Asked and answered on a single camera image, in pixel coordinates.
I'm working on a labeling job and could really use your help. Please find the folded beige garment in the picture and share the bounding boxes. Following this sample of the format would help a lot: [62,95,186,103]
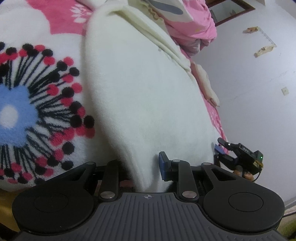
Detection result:
[191,62,221,107]

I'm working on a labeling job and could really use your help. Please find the pink and teal printed quilt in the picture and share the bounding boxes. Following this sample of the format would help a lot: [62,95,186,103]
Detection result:
[127,0,218,57]

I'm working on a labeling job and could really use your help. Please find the brown wooden door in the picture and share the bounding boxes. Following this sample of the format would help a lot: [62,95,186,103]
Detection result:
[206,0,256,27]

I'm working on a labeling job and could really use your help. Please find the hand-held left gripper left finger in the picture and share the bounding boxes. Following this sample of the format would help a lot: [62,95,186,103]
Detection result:
[45,159,131,203]

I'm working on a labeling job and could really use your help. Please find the cream fleece sweater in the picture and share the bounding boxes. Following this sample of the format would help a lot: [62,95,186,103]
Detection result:
[81,0,217,193]

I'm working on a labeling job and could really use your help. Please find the thin black cable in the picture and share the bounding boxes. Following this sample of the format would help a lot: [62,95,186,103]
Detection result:
[252,166,263,183]

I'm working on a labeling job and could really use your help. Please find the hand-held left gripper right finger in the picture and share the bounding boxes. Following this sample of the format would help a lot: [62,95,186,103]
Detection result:
[158,151,235,202]

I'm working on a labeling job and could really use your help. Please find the pink floral fleece blanket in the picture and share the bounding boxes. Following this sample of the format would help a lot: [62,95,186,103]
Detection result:
[0,0,230,193]

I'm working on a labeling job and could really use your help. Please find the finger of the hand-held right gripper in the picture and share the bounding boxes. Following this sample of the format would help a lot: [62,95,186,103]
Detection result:
[217,137,239,151]
[213,143,239,168]

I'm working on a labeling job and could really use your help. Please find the person's right hand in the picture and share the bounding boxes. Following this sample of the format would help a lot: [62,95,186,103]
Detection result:
[233,166,254,179]

